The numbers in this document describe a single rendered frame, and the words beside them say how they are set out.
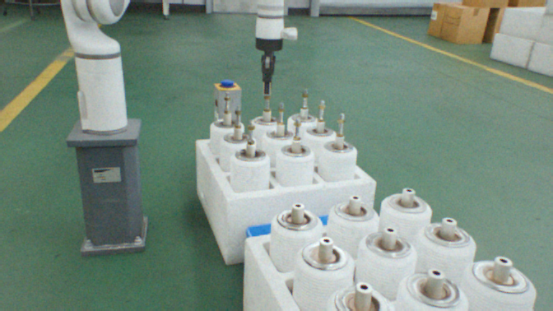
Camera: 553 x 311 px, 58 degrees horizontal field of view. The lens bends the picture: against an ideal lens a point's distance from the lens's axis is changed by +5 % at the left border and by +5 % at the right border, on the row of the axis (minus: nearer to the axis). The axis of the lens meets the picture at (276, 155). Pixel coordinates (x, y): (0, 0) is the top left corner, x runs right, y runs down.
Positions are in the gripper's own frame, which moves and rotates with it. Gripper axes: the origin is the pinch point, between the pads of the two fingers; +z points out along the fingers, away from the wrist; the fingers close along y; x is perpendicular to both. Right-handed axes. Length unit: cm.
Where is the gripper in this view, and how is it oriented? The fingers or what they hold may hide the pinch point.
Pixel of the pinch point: (267, 87)
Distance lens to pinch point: 136.4
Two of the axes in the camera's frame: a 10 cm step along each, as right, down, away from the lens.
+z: -0.5, 9.2, 3.9
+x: 10.0, 0.5, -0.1
